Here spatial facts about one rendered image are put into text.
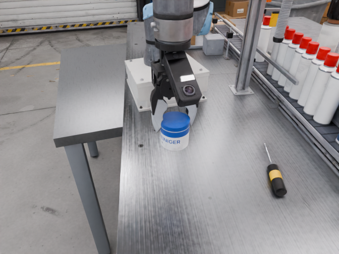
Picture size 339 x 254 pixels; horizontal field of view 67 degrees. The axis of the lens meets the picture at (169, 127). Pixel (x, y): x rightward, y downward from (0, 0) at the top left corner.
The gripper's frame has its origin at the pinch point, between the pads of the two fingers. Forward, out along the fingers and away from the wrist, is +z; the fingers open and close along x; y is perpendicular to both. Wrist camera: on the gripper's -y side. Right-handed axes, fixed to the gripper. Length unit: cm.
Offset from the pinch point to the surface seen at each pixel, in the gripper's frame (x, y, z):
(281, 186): -23.8, -13.9, 14.0
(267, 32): -61, 52, -2
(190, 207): -0.6, -11.3, 16.8
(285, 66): -54, 29, 3
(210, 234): -2.3, -19.0, 16.8
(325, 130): -49, -1, 12
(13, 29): 140, 471, 90
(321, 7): -259, 217, 30
